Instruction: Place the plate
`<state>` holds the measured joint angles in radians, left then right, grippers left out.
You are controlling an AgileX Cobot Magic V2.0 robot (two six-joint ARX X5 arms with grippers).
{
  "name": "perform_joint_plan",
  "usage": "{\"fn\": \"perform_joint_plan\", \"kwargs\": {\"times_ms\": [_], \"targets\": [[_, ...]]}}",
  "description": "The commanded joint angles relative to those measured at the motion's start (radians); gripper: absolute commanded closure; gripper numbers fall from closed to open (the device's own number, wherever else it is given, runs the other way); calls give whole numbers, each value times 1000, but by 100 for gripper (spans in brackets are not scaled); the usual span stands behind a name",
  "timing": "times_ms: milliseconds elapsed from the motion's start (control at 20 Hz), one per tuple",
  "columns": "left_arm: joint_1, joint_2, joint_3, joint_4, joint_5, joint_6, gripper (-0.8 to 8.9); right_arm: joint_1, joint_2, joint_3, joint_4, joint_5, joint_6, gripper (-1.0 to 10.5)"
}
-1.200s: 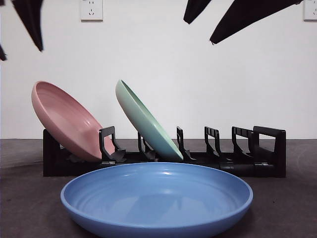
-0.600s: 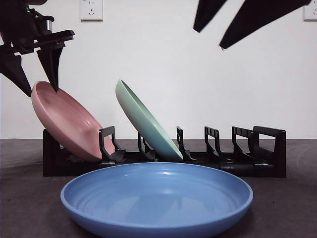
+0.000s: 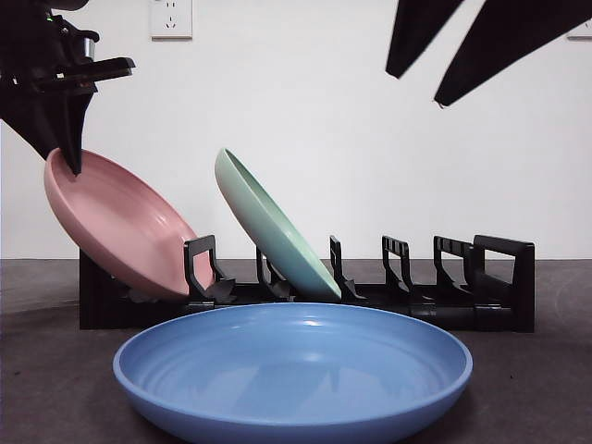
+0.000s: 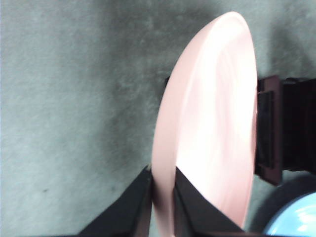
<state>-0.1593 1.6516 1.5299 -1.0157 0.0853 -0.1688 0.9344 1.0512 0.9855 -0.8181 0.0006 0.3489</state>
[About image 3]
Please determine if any pink round plate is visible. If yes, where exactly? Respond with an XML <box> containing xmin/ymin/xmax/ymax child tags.
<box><xmin>43</xmin><ymin>147</ymin><xmax>218</xmax><ymax>302</ymax></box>

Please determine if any green round plate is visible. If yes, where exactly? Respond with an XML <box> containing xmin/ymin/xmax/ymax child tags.
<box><xmin>214</xmin><ymin>147</ymin><xmax>342</xmax><ymax>302</ymax></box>

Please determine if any blue round plate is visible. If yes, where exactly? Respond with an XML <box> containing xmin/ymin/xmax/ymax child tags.
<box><xmin>112</xmin><ymin>302</ymin><xmax>474</xmax><ymax>444</ymax></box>

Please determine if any black plastic plate rack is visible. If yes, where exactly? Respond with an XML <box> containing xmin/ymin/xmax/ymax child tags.
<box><xmin>79</xmin><ymin>233</ymin><xmax>537</xmax><ymax>333</ymax></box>

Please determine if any white wall socket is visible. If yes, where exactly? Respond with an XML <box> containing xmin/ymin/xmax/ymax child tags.
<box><xmin>151</xmin><ymin>0</ymin><xmax>193</xmax><ymax>41</ymax></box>
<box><xmin>566</xmin><ymin>20</ymin><xmax>592</xmax><ymax>42</ymax></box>

